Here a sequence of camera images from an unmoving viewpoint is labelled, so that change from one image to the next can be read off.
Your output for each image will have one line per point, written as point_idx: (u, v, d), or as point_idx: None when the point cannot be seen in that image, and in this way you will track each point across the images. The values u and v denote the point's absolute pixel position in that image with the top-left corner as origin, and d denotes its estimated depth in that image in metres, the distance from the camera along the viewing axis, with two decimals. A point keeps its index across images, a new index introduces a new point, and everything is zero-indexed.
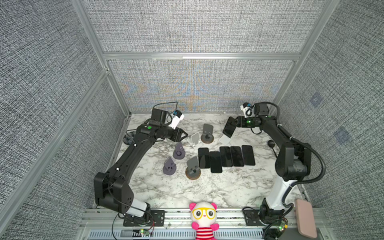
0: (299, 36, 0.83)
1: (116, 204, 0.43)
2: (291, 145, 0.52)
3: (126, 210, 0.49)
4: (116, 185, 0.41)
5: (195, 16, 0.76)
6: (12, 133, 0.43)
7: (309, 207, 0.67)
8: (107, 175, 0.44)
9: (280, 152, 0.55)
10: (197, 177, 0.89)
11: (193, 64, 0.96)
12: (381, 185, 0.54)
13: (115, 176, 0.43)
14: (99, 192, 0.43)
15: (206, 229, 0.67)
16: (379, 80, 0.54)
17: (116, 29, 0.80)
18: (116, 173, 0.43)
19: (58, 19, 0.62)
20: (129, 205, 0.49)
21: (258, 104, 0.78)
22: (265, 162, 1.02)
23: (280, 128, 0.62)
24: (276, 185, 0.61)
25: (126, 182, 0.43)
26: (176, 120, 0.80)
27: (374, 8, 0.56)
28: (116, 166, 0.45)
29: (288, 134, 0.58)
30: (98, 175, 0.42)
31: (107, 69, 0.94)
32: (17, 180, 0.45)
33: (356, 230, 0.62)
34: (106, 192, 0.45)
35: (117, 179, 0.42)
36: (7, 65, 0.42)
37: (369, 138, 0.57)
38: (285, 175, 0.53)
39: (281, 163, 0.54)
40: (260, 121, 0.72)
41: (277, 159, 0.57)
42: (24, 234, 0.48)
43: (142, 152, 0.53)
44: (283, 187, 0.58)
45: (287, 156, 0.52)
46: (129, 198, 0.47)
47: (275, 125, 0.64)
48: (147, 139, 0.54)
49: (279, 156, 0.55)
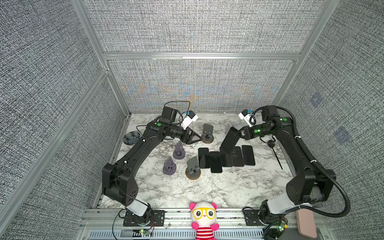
0: (299, 36, 0.83)
1: (121, 196, 0.45)
2: (311, 174, 0.43)
3: (130, 203, 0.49)
4: (123, 178, 0.42)
5: (195, 16, 0.76)
6: (12, 133, 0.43)
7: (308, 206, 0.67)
8: (115, 167, 0.46)
9: (297, 176, 0.46)
10: (197, 177, 0.89)
11: (193, 64, 0.96)
12: (381, 185, 0.54)
13: (122, 168, 0.45)
14: (105, 182, 0.45)
15: (206, 229, 0.67)
16: (379, 80, 0.54)
17: (116, 29, 0.80)
18: (123, 166, 0.45)
19: (58, 19, 0.62)
20: (134, 198, 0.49)
21: (266, 107, 0.67)
22: (265, 162, 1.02)
23: (298, 141, 0.51)
24: (283, 200, 0.56)
25: (131, 175, 0.44)
26: (188, 120, 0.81)
27: (375, 8, 0.55)
28: (124, 159, 0.46)
29: (308, 152, 0.48)
30: (105, 165, 0.44)
31: (107, 69, 0.94)
32: (17, 180, 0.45)
33: (356, 230, 0.62)
34: (113, 184, 0.47)
35: (124, 172, 0.43)
36: (7, 65, 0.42)
37: (369, 138, 0.57)
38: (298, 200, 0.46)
39: (296, 188, 0.46)
40: (273, 124, 0.59)
41: (291, 180, 0.48)
42: (24, 234, 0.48)
43: (150, 148, 0.55)
44: (290, 206, 0.54)
45: (305, 185, 0.44)
46: (134, 192, 0.49)
47: (293, 136, 0.52)
48: (155, 135, 0.55)
49: (294, 179, 0.47)
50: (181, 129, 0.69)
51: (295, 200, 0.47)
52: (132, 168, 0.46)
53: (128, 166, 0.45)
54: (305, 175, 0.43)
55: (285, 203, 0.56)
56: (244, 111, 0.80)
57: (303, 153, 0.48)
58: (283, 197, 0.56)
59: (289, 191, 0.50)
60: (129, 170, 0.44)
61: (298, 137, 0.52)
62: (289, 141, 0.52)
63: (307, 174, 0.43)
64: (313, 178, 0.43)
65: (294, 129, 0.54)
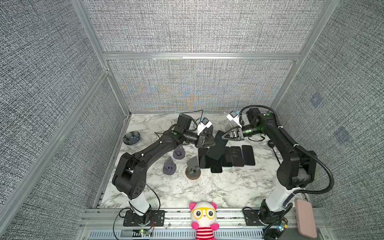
0: (299, 36, 0.83)
1: (130, 186, 0.47)
2: (296, 156, 0.47)
3: (135, 196, 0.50)
4: (138, 168, 0.45)
5: (195, 16, 0.76)
6: (13, 133, 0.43)
7: (309, 208, 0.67)
8: (132, 158, 0.50)
9: (283, 160, 0.51)
10: (197, 177, 0.89)
11: (193, 64, 0.96)
12: (381, 185, 0.54)
13: (138, 160, 0.49)
14: (120, 169, 0.48)
15: (206, 229, 0.67)
16: (379, 80, 0.54)
17: (116, 29, 0.80)
18: (140, 157, 0.49)
19: (58, 19, 0.62)
20: (139, 193, 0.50)
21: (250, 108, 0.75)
22: (265, 162, 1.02)
23: (281, 131, 0.56)
24: (278, 190, 0.59)
25: (145, 166, 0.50)
26: (202, 127, 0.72)
27: (375, 8, 0.55)
28: (142, 152, 0.51)
29: (291, 139, 0.53)
30: (125, 154, 0.48)
31: (107, 69, 0.94)
32: (17, 180, 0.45)
33: (356, 230, 0.62)
34: (125, 174, 0.49)
35: (139, 163, 0.46)
36: (7, 65, 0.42)
37: (369, 138, 0.57)
38: (288, 184, 0.50)
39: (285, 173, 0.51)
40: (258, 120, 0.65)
41: (280, 166, 0.53)
42: (24, 234, 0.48)
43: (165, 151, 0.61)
44: (285, 194, 0.56)
45: (292, 167, 0.48)
46: (141, 187, 0.50)
47: (276, 127, 0.58)
48: (170, 142, 0.60)
49: (282, 164, 0.52)
50: (196, 135, 0.72)
51: (285, 185, 0.51)
52: (147, 160, 0.49)
53: (144, 159, 0.49)
54: (291, 157, 0.47)
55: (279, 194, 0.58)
56: (232, 114, 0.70)
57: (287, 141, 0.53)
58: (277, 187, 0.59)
59: (279, 177, 0.54)
60: (144, 162, 0.47)
61: (281, 127, 0.58)
62: (273, 132, 0.58)
63: (292, 156, 0.47)
64: (297, 160, 0.47)
65: (277, 121, 0.61)
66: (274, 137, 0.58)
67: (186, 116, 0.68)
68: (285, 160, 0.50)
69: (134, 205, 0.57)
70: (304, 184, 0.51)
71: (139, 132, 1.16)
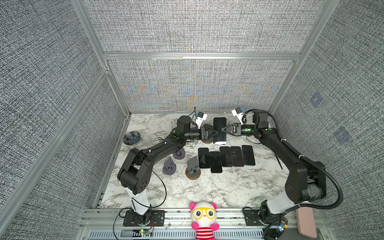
0: (299, 36, 0.83)
1: (135, 180, 0.48)
2: (303, 167, 0.45)
3: (140, 191, 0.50)
4: (145, 163, 0.48)
5: (195, 16, 0.76)
6: (12, 133, 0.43)
7: (309, 213, 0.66)
8: (139, 153, 0.52)
9: (290, 172, 0.48)
10: (197, 177, 0.89)
11: (193, 64, 0.96)
12: (381, 185, 0.54)
13: (145, 155, 0.52)
14: (127, 164, 0.50)
15: (206, 229, 0.67)
16: (379, 80, 0.54)
17: (116, 29, 0.80)
18: (148, 152, 0.52)
19: (58, 19, 0.62)
20: (143, 187, 0.52)
21: (259, 113, 0.69)
22: (265, 162, 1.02)
23: (284, 143, 0.56)
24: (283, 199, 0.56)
25: (153, 161, 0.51)
26: (200, 121, 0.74)
27: (375, 8, 0.55)
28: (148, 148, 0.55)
29: (295, 150, 0.52)
30: (133, 149, 0.51)
31: (107, 69, 0.94)
32: (17, 180, 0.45)
33: (356, 230, 0.62)
34: (130, 169, 0.51)
35: (147, 158, 0.49)
36: (7, 65, 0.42)
37: (369, 138, 0.57)
38: (299, 200, 0.46)
39: (294, 187, 0.47)
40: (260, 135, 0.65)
41: (288, 180, 0.50)
42: (24, 234, 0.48)
43: (169, 151, 0.64)
44: (290, 204, 0.53)
45: (300, 180, 0.45)
46: (146, 182, 0.52)
47: (279, 140, 0.58)
48: (171, 143, 0.64)
49: (290, 176, 0.48)
50: (198, 131, 0.75)
51: (294, 199, 0.47)
52: (154, 156, 0.53)
53: (151, 155, 0.51)
54: (298, 168, 0.45)
55: (284, 203, 0.56)
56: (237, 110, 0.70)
57: (291, 152, 0.52)
58: (282, 196, 0.57)
59: (287, 190, 0.51)
60: (152, 157, 0.50)
61: (285, 140, 0.57)
62: (277, 145, 0.57)
63: (299, 168, 0.45)
64: (305, 170, 0.45)
65: (279, 135, 0.61)
66: (278, 150, 0.57)
67: (184, 120, 0.68)
68: (292, 171, 0.47)
69: (137, 201, 0.57)
70: (315, 199, 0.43)
71: (139, 132, 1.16)
